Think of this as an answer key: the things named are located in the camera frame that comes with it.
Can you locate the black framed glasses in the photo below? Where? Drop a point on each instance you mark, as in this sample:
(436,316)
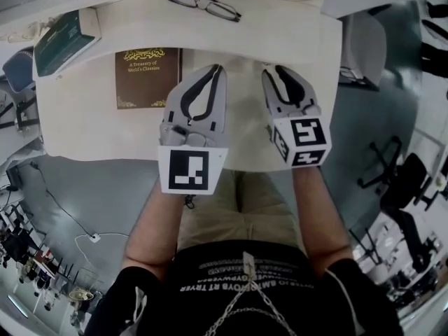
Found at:
(220,9)

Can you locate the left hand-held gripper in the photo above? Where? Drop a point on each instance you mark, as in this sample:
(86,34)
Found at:
(189,170)

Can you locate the brown hardcover book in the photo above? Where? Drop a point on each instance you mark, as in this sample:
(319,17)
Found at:
(147,86)

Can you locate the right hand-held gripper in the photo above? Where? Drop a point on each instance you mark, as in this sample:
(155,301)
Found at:
(306,135)

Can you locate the person's beige trousers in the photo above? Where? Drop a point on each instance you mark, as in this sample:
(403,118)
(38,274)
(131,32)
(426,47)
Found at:
(217,222)

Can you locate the person's left forearm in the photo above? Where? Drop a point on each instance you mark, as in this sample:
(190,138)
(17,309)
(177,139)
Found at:
(154,236)

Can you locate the white power strip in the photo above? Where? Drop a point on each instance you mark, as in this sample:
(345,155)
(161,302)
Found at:
(94,238)

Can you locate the person's black printed shirt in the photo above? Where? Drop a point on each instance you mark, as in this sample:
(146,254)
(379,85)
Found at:
(210,310)

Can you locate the green hardcover book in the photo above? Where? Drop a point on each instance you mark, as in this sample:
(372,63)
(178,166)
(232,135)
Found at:
(59,44)

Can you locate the cream white dressing table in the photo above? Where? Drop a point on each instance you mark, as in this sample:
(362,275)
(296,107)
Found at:
(87,128)

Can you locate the person's right forearm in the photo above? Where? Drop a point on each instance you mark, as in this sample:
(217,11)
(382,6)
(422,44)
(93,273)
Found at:
(322,222)

